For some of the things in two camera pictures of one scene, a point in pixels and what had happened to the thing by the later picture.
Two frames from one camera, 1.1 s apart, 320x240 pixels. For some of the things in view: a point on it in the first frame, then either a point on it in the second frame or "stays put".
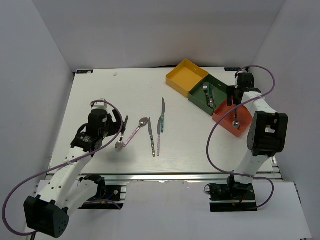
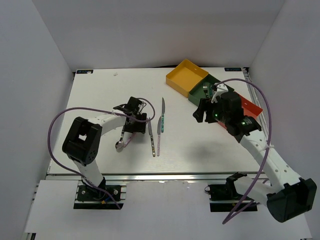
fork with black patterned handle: [205, 87] stays put
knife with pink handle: [158, 136] stays put
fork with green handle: [210, 104] stays put
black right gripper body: [231, 91] -> [214, 112]
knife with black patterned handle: [153, 152] stays put
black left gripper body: [112, 128] -> [136, 126]
